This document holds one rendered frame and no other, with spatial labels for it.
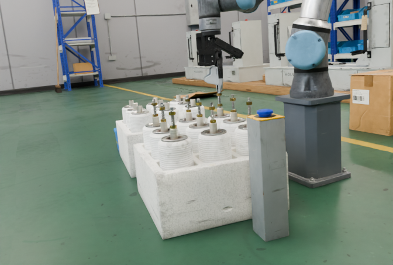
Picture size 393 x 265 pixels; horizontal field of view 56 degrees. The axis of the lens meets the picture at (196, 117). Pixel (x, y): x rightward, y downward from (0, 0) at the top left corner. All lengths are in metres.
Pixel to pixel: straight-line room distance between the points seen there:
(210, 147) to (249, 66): 3.51
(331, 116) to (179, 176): 0.60
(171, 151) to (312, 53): 0.51
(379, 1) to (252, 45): 1.88
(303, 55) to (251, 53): 3.37
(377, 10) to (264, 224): 2.32
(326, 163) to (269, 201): 0.45
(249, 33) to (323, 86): 3.26
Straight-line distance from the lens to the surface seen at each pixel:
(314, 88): 1.30
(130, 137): 1.49
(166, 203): 0.99
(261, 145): 0.89
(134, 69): 7.64
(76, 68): 6.92
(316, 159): 1.32
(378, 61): 3.05
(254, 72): 4.54
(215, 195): 1.03
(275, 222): 0.98
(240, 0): 1.24
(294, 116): 1.33
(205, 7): 1.27
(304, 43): 1.15
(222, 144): 1.03
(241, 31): 4.46
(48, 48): 7.37
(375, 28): 3.05
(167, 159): 1.00
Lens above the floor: 0.48
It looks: 10 degrees down
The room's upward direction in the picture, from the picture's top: 5 degrees counter-clockwise
